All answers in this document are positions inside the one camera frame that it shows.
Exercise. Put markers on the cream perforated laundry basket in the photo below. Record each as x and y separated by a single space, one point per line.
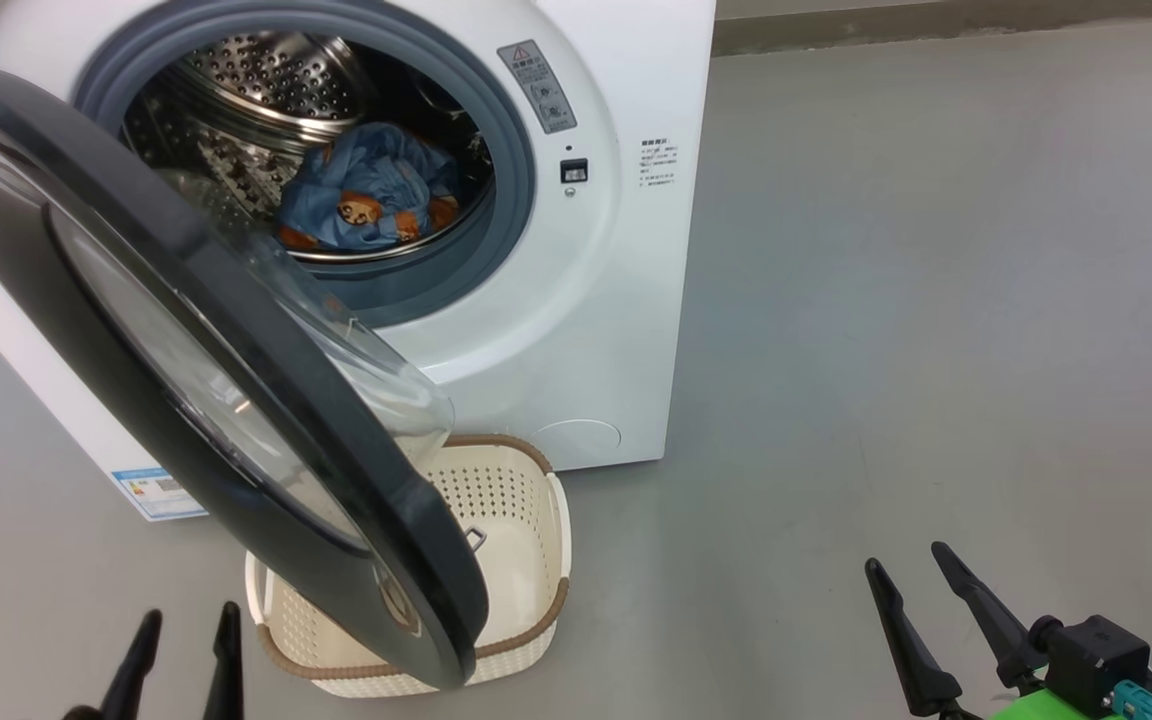
516 520

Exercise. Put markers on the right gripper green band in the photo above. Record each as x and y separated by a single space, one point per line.
1036 710

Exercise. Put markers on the steel perforated washer drum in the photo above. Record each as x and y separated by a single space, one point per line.
266 80

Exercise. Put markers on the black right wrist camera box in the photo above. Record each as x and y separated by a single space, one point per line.
1096 660

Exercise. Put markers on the grey warning sticker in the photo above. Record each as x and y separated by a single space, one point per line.
538 88

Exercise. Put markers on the blue cartoon print garment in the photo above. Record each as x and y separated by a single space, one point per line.
376 170

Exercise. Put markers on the dark round washing machine door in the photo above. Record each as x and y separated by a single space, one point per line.
266 350

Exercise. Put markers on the small printed text label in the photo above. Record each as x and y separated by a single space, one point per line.
658 164

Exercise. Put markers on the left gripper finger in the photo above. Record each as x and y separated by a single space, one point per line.
126 680
226 670

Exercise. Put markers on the grey wall baseboard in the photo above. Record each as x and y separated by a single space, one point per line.
936 28

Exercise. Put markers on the white front-load washing machine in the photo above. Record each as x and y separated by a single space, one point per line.
576 330

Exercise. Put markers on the teal right camera connector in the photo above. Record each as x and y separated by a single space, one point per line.
1144 702

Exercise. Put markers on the round white filter cover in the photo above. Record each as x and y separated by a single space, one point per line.
576 442

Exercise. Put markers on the black door latch slot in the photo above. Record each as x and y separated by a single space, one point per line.
574 170

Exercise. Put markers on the blue energy label sticker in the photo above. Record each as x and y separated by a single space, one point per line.
158 495

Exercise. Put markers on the grey rubber door gasket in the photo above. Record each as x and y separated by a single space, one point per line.
514 160

